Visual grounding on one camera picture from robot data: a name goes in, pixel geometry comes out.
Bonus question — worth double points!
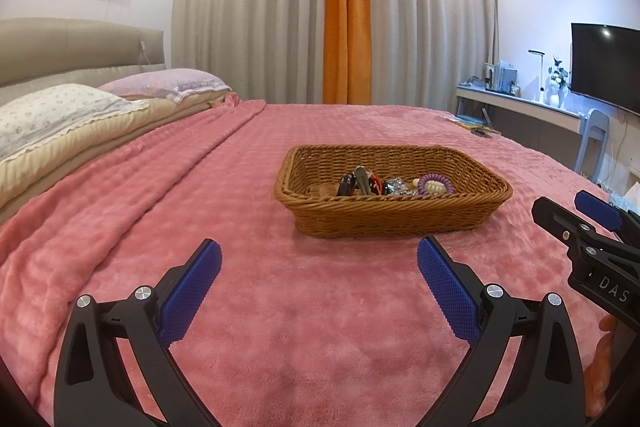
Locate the light blue chair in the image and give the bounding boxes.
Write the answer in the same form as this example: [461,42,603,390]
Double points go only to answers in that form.
[574,108,611,176]

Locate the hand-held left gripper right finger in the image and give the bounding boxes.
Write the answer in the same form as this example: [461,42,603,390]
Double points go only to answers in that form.
[416,234,586,427]

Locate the purple spiral hair tie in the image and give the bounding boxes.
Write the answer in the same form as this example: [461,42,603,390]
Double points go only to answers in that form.
[417,174,455,197]

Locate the white floral pillow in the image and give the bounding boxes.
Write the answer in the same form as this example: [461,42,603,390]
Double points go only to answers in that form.
[0,83,150,168]

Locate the brown wicker basket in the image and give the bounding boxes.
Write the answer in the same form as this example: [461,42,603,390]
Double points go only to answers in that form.
[273,144,514,239]

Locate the beige padded headboard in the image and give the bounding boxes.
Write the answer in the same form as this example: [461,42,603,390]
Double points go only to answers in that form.
[0,18,166,88]

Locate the black television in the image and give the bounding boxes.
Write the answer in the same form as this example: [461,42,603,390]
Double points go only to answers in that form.
[570,23,640,118]

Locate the beige curtain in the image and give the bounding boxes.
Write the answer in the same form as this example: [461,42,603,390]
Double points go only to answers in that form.
[170,0,331,104]
[367,0,501,118]

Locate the pile of silver jewelry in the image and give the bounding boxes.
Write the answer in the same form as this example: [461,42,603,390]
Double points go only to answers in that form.
[385,178,416,197]

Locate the white desk lamp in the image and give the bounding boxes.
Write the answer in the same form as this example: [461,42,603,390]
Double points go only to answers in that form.
[529,49,549,100]

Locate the person's right hand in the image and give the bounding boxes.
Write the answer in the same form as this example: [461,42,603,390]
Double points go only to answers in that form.
[586,313,621,404]

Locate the beige quilt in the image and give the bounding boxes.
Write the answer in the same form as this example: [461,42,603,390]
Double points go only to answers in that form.
[0,89,242,214]

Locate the pink fleece blanket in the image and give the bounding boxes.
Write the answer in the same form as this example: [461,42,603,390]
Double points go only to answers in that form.
[0,99,640,427]

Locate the lilac pillow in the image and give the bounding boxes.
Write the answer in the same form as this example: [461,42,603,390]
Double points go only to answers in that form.
[97,68,232,103]

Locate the books on desk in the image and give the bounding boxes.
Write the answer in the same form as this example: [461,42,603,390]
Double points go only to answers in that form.
[482,61,521,96]

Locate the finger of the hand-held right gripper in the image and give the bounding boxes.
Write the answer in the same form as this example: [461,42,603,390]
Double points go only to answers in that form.
[531,197,597,254]
[574,190,624,234]

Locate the orange curtain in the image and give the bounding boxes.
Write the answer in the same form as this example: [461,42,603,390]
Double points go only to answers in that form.
[322,0,374,106]

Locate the white vase with flowers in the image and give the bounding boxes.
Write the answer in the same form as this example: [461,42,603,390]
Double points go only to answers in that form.
[546,56,571,108]

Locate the white desk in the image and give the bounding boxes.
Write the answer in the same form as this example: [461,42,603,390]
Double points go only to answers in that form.
[455,83,586,148]

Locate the booklets on bed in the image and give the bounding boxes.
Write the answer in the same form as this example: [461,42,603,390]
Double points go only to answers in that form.
[445,114,504,139]

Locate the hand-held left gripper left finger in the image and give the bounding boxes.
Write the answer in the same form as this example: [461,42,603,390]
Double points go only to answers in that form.
[52,238,223,427]

